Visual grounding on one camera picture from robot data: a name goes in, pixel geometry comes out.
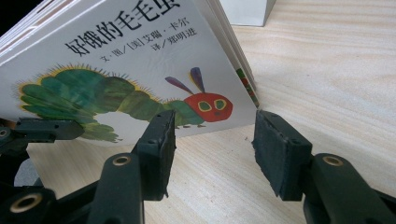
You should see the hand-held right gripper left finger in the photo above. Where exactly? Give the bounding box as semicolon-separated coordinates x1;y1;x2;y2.
132;109;177;202

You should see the white caterpillar picture book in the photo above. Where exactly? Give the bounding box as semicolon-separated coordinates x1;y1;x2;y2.
0;0;260;147

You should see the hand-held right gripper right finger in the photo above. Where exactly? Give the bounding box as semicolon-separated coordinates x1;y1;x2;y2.
251;109;314;202

